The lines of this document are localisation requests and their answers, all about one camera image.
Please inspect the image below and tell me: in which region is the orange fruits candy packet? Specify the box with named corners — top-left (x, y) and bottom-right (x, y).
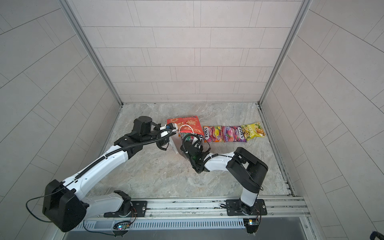
top-left (203, 126), bottom-right (224, 143)

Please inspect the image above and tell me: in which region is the red paper gift bag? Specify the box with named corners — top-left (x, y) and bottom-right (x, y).
top-left (167, 116), bottom-right (204, 156)

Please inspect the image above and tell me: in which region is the purple raspberry candy packet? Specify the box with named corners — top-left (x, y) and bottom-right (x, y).
top-left (222, 126), bottom-right (247, 143)

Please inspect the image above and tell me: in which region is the yellow green snack packet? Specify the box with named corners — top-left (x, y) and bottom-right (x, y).
top-left (241, 122), bottom-right (266, 141)

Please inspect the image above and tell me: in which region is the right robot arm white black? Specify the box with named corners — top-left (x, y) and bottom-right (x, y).
top-left (181, 141), bottom-right (269, 216)

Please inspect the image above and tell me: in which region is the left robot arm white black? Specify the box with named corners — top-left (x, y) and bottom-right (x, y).
top-left (42, 116), bottom-right (178, 232)

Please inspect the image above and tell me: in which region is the right green circuit board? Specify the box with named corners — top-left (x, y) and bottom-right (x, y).
top-left (243, 219), bottom-right (260, 234)

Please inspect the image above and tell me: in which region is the green circuit board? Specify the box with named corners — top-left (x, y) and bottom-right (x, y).
top-left (243, 219), bottom-right (260, 234)
top-left (113, 221), bottom-right (132, 237)

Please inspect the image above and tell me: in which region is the left green circuit board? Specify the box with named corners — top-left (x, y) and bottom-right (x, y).
top-left (113, 221), bottom-right (132, 237)

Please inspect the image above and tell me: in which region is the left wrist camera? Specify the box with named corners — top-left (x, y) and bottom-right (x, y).
top-left (166, 123), bottom-right (178, 132)

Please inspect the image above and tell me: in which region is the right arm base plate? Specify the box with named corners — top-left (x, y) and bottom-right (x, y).
top-left (224, 199), bottom-right (268, 216)

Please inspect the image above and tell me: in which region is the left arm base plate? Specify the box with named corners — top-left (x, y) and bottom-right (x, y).
top-left (104, 201), bottom-right (148, 218)

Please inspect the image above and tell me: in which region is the aluminium mounting rail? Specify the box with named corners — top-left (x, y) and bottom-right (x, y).
top-left (59, 196), bottom-right (311, 221)

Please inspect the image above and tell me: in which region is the left black cable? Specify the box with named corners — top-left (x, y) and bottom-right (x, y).
top-left (82, 221), bottom-right (116, 236)

